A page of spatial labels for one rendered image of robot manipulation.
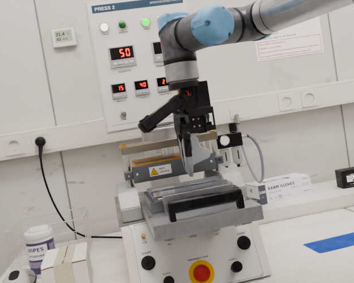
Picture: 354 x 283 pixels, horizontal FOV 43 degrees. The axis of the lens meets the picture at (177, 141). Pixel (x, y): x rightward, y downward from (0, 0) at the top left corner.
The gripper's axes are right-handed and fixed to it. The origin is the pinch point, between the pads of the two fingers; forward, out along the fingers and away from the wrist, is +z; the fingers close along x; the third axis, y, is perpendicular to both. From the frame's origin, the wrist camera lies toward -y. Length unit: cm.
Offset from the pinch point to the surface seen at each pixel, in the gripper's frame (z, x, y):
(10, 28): -57, 85, -46
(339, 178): 20, 60, 69
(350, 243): 29, 13, 44
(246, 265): 25.6, 3.7, 11.6
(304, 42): -36, 80, 72
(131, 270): 21.8, 6.0, -15.9
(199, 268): 23.8, 3.6, -0.2
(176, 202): 3.7, -15.2, -5.8
